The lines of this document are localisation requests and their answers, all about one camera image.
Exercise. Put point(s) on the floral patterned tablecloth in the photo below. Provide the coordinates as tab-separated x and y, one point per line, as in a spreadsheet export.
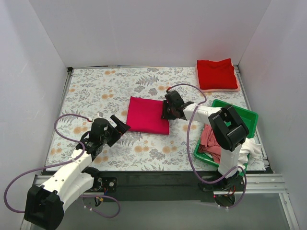
108	92

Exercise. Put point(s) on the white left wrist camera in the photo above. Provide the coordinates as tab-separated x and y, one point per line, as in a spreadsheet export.
95	116

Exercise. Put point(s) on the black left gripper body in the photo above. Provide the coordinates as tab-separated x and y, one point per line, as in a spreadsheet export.
114	133

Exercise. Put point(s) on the white crumpled t-shirt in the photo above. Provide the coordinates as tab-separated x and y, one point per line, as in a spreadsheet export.
249	149

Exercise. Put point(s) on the green plastic bin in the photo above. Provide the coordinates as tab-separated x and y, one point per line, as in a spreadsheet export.
250	119

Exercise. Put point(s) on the folded pink t-shirt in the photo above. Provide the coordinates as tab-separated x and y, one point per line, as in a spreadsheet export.
216	90

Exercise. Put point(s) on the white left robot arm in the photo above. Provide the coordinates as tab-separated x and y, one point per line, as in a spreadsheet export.
46	204

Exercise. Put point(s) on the aluminium frame rail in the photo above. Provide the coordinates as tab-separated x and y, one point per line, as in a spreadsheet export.
271	183

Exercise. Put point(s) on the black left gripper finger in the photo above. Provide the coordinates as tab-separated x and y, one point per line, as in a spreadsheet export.
113	139
121	128

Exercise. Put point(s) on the magenta t-shirt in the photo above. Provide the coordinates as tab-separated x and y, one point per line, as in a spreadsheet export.
145	115

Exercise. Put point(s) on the folded red t-shirt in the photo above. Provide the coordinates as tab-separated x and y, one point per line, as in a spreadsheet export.
217	74

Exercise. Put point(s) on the dusty pink crumpled t-shirt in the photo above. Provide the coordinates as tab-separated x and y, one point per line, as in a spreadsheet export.
209	145

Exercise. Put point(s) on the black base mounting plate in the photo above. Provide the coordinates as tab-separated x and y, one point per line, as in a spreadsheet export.
160	186

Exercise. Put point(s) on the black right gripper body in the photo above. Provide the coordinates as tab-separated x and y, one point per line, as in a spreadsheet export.
165	110

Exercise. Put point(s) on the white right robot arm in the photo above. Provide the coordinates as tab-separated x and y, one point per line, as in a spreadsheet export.
228	128

